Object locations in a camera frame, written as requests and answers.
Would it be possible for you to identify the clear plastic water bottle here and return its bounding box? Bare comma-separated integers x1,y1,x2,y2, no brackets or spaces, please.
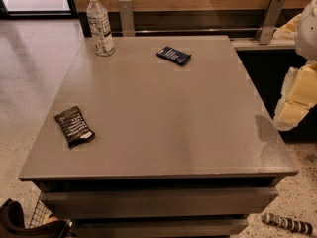
86,0,115,57

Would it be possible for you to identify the right metal wall bracket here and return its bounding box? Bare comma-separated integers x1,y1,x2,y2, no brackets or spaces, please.
255,0,286,45

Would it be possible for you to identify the grey table drawer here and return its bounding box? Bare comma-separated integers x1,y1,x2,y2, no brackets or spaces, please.
73,218,248,238
42,187,277,219

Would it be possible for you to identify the black chair seat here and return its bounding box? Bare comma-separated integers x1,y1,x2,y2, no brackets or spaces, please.
0,197,72,238

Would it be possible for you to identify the grey table lower drawer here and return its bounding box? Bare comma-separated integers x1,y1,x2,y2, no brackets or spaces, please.
73,218,248,238

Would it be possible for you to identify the blue rxbar blueberry wrapper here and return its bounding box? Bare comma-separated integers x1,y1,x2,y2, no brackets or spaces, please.
156,46,191,66

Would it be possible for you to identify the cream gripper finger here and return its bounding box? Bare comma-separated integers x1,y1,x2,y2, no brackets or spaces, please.
273,14,301,40
273,62,317,131

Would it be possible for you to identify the left metal wall bracket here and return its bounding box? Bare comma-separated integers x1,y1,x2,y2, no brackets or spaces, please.
118,0,135,37

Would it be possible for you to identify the black rxbar chocolate wrapper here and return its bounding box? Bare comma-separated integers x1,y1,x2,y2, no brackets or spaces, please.
54,106,95,149

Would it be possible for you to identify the metal wall bracket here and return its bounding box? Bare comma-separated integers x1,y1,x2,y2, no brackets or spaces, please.
255,0,286,45
118,0,135,37

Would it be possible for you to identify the wire mesh basket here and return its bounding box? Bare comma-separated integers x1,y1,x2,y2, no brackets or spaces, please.
28,198,52,228

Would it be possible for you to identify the black and white striped stick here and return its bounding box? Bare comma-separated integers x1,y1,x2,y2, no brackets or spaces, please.
262,213,317,236

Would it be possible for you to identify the grey table upper drawer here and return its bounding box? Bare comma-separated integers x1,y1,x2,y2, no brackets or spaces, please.
42,187,277,219

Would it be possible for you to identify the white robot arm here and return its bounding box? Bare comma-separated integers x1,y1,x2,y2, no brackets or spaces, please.
273,0,317,131

